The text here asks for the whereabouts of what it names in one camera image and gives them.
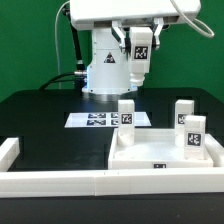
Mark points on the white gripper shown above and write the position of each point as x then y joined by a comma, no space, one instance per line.
119,14

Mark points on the white square table top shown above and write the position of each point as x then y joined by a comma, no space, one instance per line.
153,148

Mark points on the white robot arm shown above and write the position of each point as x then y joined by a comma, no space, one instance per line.
108,75

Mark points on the white marker sheet with tags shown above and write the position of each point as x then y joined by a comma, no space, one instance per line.
103,119

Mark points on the white U-shaped obstacle fence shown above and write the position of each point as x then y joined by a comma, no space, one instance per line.
108,182

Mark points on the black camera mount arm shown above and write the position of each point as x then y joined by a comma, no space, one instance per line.
80,67

